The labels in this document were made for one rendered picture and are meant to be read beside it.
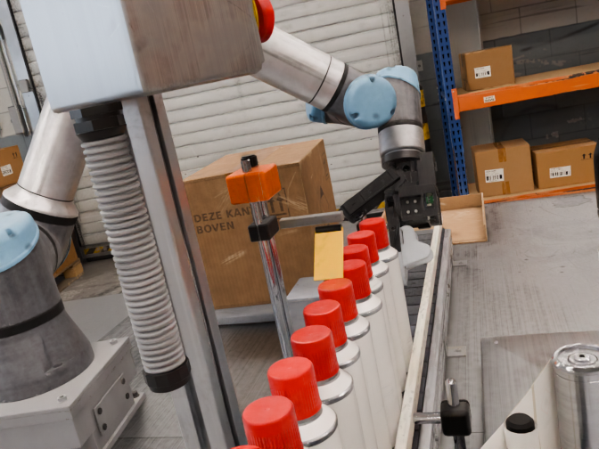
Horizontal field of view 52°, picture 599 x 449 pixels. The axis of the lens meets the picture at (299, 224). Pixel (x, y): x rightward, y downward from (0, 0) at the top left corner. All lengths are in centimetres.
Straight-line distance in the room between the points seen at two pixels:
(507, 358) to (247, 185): 42
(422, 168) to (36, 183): 60
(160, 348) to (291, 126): 458
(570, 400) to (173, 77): 33
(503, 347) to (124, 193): 58
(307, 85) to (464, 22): 420
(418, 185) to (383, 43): 396
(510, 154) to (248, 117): 203
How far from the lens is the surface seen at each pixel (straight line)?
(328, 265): 62
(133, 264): 44
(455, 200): 173
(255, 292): 123
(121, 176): 43
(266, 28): 47
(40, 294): 91
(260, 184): 60
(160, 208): 55
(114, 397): 96
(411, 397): 72
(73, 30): 46
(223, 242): 121
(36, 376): 92
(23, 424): 90
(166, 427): 95
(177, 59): 40
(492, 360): 85
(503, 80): 437
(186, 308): 57
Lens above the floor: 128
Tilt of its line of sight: 14 degrees down
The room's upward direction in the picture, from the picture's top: 11 degrees counter-clockwise
